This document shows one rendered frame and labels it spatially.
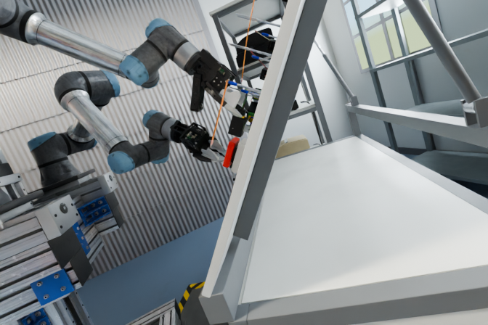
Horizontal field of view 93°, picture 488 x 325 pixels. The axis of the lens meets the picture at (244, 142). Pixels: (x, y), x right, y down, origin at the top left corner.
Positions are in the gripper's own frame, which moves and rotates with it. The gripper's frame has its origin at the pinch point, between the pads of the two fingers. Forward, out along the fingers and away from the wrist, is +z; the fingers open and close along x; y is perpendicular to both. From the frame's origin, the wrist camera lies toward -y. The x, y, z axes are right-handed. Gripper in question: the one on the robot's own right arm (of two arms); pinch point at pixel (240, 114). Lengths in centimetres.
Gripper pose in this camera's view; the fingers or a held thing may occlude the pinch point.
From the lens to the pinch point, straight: 68.9
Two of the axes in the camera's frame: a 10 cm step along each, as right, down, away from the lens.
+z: 7.5, 6.7, 0.2
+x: 1.9, -2.4, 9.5
